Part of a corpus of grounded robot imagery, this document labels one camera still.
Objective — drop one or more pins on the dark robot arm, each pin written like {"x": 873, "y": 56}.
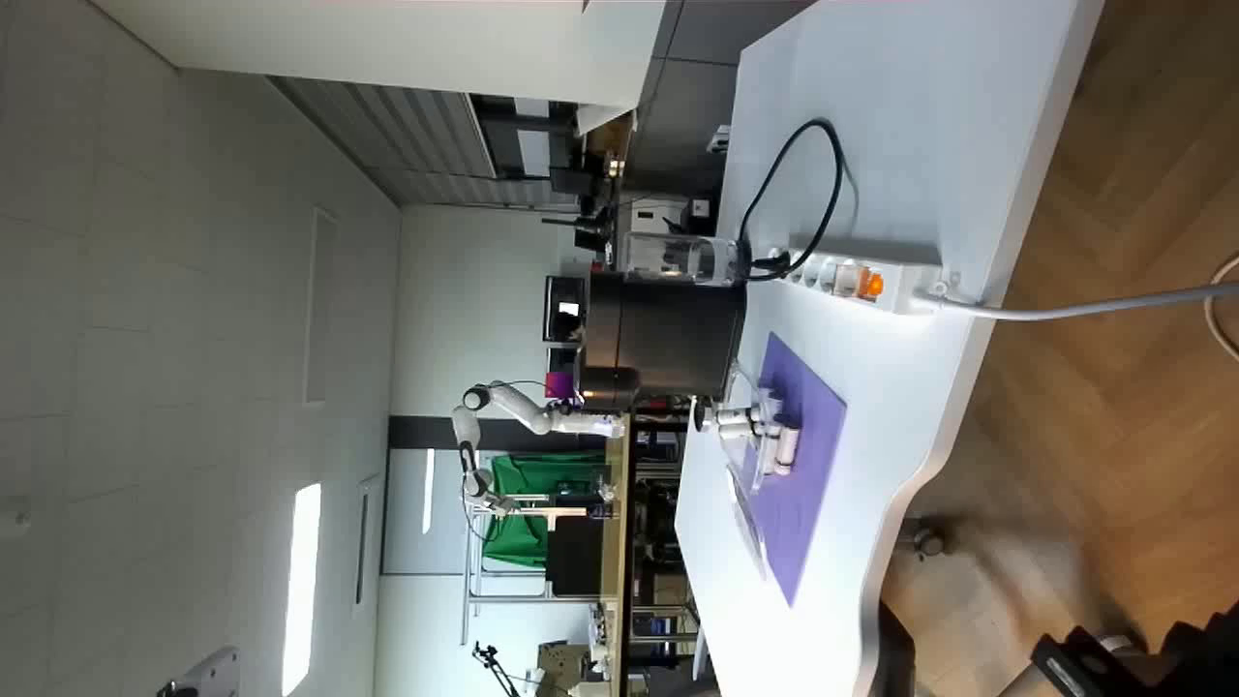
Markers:
{"x": 661, "y": 335}

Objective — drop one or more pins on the green cloth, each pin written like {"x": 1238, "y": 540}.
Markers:
{"x": 536, "y": 505}

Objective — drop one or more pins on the clear plastic box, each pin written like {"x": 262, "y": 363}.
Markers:
{"x": 758, "y": 496}

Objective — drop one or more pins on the white grey equipment box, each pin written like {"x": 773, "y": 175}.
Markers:
{"x": 661, "y": 238}

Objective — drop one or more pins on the black monitor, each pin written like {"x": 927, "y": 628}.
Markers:
{"x": 580, "y": 554}

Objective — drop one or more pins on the small purple object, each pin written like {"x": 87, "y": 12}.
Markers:
{"x": 558, "y": 385}

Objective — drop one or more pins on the black shelf unit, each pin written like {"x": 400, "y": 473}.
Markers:
{"x": 526, "y": 136}

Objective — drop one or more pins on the black chair base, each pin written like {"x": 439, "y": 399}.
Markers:
{"x": 1135, "y": 661}

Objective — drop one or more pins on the beige fuzzy stool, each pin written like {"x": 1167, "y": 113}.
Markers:
{"x": 989, "y": 593}

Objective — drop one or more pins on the wooden workbench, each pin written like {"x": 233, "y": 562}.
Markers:
{"x": 616, "y": 554}

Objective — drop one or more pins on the white power strip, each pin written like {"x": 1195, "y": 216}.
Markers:
{"x": 877, "y": 272}

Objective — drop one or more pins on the purple mat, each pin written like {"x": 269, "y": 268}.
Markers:
{"x": 807, "y": 518}

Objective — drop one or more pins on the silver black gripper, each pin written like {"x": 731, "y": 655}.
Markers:
{"x": 732, "y": 421}

